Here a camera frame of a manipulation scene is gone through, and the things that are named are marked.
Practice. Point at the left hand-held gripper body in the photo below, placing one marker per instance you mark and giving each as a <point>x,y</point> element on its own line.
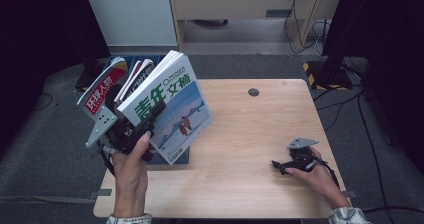
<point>123,137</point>

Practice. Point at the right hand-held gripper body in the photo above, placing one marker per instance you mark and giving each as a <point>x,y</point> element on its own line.
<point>301,159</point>

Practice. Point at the snowy cover magazine green title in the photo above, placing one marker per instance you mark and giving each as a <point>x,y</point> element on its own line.
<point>180,100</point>

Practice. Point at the dark blue cover magazine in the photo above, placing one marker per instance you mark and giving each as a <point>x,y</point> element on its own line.
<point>141,75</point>

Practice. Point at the brown cover magazine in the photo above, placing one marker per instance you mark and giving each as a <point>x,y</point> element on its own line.
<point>128,82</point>

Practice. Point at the portrait cover magazine red title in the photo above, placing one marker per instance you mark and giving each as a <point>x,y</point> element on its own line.
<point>100,94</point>

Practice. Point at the blue plastic file rack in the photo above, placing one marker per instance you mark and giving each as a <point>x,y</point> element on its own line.
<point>181,157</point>

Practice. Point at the person's right hand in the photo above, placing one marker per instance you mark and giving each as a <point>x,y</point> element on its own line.
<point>318,182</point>

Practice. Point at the person's left hand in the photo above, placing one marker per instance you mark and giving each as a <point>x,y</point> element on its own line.
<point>130,170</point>

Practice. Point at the black stand with striped base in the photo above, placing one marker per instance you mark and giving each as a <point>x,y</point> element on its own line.
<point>87,80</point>
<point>333,75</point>

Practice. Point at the grey round table grommet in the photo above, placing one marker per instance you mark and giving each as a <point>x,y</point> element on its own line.
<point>253,92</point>

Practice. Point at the white cabinet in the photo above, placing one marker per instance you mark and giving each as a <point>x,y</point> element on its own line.
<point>133,14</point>

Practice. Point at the dark curtain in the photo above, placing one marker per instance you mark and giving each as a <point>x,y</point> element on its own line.
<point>393,50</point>
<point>40,50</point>

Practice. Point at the light wooden desk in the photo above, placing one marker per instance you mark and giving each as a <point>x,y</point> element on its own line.
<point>233,0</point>

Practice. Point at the grey table bracket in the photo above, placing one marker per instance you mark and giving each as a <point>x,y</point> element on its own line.
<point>350,194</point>
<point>100,193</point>

